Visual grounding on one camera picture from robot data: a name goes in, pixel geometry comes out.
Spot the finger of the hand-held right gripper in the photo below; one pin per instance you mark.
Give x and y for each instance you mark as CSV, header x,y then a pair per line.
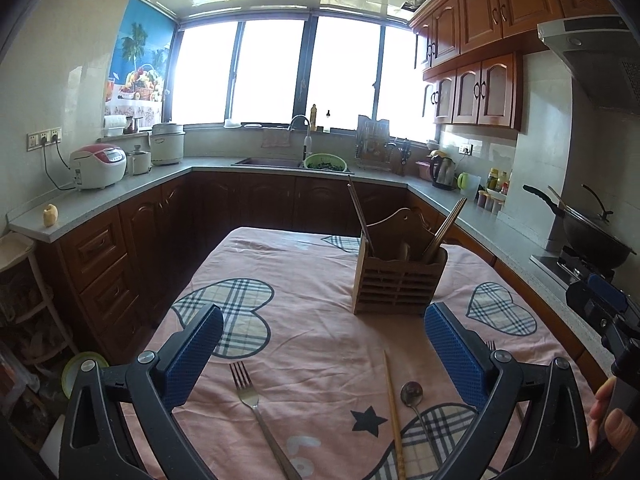
x,y
607,290
585,302

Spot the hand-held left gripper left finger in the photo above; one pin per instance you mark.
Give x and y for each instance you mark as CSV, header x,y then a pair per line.
x,y
192,350

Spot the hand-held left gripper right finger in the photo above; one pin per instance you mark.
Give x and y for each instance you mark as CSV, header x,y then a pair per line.
x,y
455,350

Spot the wooden chopstick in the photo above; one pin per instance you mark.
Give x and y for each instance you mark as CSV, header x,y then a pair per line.
x,y
395,410
447,227
440,242
452,227
367,230

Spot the metal fork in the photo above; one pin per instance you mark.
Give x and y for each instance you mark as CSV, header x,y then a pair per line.
x,y
257,410

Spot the wooden utensil holder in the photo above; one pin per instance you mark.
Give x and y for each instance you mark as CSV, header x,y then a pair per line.
x,y
400,280

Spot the person's right hand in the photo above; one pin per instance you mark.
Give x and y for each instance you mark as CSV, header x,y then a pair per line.
x,y
612,425

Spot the gas stove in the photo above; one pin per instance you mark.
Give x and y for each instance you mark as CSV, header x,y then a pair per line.
x,y
570,265

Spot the black wok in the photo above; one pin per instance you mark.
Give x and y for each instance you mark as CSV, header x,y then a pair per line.
x,y
595,240

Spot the metal spoon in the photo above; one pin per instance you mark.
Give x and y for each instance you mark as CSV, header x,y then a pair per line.
x,y
412,394

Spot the yellow green round lid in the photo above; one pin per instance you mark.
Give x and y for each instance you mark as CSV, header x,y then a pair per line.
x,y
82,375

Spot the pink tablecloth with plaid hearts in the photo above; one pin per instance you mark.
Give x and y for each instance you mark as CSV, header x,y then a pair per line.
x,y
310,310

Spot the wooden base cabinets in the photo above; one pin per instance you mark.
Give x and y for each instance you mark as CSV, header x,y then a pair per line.
x,y
100,260

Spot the row of spice jars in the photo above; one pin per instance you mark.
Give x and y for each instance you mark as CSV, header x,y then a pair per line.
x,y
490,202

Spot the condiment bottles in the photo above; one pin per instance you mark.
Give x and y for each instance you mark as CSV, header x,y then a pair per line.
x,y
498,180

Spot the white jug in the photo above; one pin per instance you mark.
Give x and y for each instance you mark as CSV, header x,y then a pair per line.
x,y
475,185

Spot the green cup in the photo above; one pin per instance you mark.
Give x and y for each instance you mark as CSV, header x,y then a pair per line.
x,y
462,182

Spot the white shelf rack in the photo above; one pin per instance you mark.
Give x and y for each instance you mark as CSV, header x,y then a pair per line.
x,y
30,300

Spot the grey countertop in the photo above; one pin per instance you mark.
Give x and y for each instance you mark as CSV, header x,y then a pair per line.
x,y
100,200

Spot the electric kettle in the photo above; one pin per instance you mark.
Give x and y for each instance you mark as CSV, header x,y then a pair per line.
x,y
442,172

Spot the pink container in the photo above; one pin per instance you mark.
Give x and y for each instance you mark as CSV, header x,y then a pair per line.
x,y
424,170

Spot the pale yellow fruit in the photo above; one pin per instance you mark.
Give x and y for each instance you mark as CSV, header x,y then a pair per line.
x,y
51,216

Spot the small white cooker pot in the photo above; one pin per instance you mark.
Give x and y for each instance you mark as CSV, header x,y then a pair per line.
x,y
139,161

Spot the kitchen sink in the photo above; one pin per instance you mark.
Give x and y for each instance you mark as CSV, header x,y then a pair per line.
x,y
267,162

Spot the large white rice cooker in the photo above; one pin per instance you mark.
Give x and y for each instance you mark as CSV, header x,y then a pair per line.
x,y
167,145

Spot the white and red rice cooker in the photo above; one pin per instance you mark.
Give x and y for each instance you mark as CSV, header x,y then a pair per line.
x,y
97,165

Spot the dish drying rack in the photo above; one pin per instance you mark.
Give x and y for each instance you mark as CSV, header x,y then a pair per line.
x,y
372,142

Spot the green colander with vegetables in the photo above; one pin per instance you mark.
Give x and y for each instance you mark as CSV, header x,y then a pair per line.
x,y
324,164

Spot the white bowl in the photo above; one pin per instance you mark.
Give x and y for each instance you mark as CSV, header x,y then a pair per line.
x,y
233,123

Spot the dark jar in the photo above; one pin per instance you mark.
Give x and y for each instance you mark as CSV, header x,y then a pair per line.
x,y
133,125

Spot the grey range hood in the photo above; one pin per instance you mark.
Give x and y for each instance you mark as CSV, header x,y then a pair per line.
x,y
595,55

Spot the chrome kitchen faucet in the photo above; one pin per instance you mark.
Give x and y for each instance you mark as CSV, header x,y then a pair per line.
x,y
305,132

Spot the yellow bottle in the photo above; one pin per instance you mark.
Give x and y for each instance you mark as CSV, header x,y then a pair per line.
x,y
314,116

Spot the kitchen window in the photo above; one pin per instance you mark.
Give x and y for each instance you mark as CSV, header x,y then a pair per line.
x,y
270,75

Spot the white wall socket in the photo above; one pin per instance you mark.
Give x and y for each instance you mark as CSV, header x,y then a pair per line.
x,y
466,149

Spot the wall socket strip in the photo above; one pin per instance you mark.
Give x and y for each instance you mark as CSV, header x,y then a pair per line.
x,y
44,138

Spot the wooden wall cabinets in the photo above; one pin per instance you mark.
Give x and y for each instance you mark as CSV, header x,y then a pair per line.
x,y
480,35

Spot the tropical fruit wall poster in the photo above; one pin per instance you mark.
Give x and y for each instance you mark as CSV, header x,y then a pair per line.
x,y
140,55

